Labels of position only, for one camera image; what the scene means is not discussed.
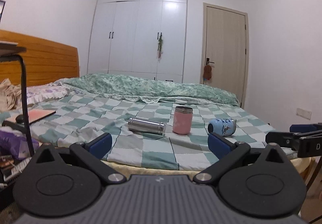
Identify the checkered green bed sheet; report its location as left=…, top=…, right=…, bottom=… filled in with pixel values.
left=0, top=93, right=295, bottom=171

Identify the silver steel thermos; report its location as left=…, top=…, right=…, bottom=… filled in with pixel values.
left=128, top=118, right=166, bottom=135

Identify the purple floral pillow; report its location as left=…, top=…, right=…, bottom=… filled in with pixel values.
left=27, top=84, right=69, bottom=106

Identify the white wardrobe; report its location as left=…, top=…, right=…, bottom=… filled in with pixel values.
left=87, top=0, right=187, bottom=82

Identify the blue patterned steel cup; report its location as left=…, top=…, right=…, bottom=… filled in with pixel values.
left=207, top=118, right=236, bottom=137

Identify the beige wooden door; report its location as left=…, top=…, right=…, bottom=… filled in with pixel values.
left=200, top=3, right=249, bottom=107

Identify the hanging green plant bundle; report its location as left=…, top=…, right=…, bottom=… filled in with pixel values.
left=157, top=33, right=163, bottom=59

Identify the pink book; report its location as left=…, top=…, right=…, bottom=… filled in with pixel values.
left=5, top=109, right=56, bottom=124

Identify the beige crumpled cloth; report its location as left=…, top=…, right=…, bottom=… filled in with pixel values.
left=0, top=78, right=22, bottom=112

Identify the orange wooden headboard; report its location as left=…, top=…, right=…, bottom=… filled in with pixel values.
left=1, top=30, right=80, bottom=87

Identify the pink steel cup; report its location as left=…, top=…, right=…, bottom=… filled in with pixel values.
left=172, top=106, right=193, bottom=135

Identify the white wall socket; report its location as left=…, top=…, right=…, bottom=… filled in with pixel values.
left=296, top=108, right=312, bottom=120

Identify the brown plush toy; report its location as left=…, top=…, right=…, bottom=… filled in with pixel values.
left=202, top=64, right=212, bottom=80

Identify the green floral quilt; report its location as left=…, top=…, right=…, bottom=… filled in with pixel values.
left=55, top=73, right=240, bottom=107

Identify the black lamp stand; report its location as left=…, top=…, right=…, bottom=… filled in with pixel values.
left=1, top=41, right=34, bottom=156

